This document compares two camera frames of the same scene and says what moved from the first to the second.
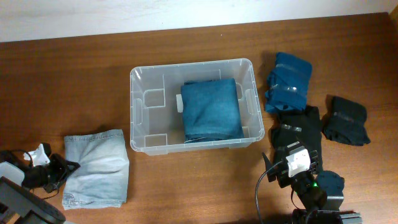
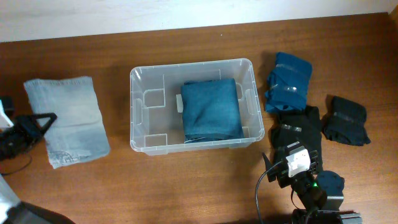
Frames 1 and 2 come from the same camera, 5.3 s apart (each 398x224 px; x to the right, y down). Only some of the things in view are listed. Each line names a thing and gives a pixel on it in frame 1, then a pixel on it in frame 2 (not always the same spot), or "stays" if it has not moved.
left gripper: (66, 167) -> (35, 131)
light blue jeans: (101, 180) -> (79, 133)
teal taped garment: (288, 83) stays
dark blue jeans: (211, 110) stays
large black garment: (291, 127) stays
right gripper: (285, 178) stays
